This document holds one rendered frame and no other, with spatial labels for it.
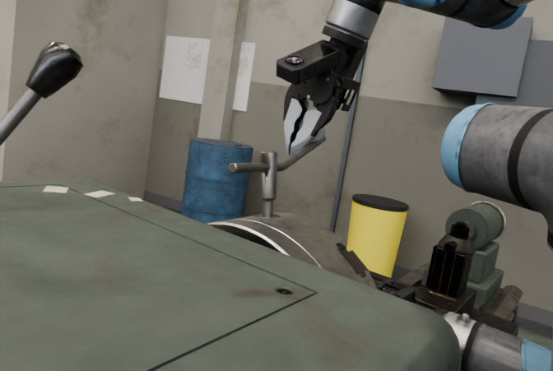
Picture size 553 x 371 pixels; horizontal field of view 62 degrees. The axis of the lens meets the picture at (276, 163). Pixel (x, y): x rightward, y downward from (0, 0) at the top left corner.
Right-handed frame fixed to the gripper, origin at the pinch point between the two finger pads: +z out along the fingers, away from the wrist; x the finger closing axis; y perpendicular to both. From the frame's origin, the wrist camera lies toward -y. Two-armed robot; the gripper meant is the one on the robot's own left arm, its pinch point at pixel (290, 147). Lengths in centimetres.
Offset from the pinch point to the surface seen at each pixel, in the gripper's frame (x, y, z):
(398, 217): 58, 287, 86
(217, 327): -27, -44, -2
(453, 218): -12, 92, 19
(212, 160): 218, 240, 117
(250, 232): -13.2, -22.5, 4.5
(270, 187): -8.7, -15.1, 1.7
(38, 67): -2.7, -44.3, -7.7
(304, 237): -16.8, -16.7, 3.9
